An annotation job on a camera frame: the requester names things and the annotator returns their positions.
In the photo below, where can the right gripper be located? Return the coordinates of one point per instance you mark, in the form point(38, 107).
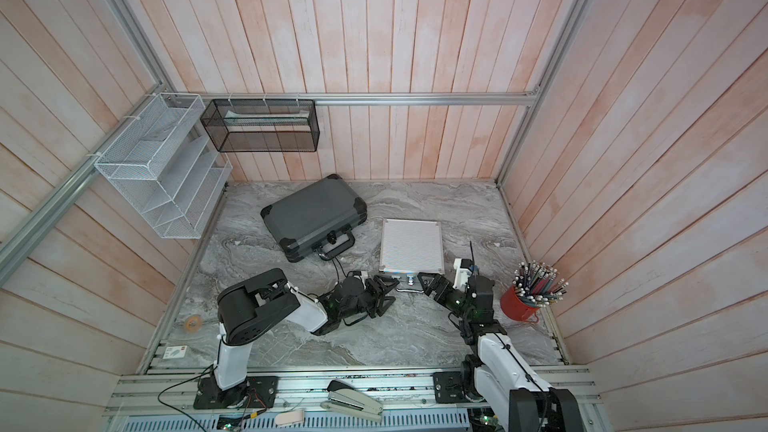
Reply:
point(441, 280)

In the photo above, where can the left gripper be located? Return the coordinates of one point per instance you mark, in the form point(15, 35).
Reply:
point(379, 294)

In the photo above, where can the silver aluminium poker case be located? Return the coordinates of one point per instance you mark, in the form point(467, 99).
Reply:
point(410, 247)

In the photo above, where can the dark grey poker case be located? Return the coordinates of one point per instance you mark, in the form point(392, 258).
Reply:
point(319, 219)

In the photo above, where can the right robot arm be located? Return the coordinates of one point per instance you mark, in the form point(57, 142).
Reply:
point(495, 371)

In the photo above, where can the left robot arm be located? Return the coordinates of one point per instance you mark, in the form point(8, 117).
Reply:
point(249, 309)

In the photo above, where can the bundle of pencils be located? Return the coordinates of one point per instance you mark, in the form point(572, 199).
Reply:
point(538, 285)

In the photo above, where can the grey stapler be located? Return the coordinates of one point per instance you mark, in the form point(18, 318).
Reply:
point(344, 399)

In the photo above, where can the pink eraser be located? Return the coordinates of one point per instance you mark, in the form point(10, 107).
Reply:
point(289, 418)

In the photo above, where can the tape roll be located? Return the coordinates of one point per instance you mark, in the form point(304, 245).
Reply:
point(193, 324)

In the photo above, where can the black mesh basket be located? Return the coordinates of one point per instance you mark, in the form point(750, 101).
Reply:
point(262, 125)

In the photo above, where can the white label card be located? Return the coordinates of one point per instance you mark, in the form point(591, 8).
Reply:
point(174, 352)

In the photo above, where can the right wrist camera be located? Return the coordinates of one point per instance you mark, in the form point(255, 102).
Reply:
point(463, 269)

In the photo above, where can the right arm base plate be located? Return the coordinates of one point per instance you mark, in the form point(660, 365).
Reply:
point(452, 387)

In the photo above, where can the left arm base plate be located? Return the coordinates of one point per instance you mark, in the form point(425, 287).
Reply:
point(254, 391)

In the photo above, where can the white wire mesh shelf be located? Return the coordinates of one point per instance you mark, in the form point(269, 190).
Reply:
point(173, 180)

